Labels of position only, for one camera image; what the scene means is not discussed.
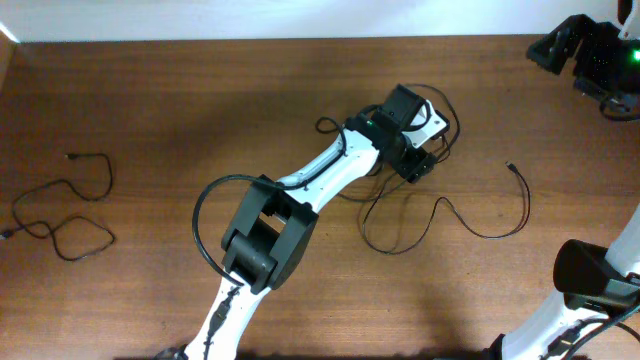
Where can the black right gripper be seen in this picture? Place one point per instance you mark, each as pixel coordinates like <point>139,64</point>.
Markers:
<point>598,37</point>

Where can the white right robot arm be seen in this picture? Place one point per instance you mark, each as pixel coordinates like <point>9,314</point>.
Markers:
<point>595,288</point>

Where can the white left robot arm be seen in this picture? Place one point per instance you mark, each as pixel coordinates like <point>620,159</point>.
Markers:
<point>271,229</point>

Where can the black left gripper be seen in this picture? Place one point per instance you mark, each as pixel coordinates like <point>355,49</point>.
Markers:
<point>415,166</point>

